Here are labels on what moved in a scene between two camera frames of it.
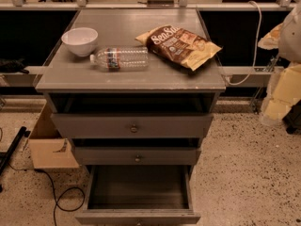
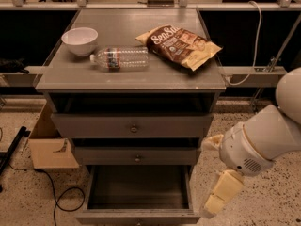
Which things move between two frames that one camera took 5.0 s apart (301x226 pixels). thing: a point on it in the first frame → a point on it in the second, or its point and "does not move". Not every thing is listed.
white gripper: [292, 37] → [241, 149]
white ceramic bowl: [82, 40] does not move
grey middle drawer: [136, 155] does not move
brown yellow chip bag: [180, 45] does not move
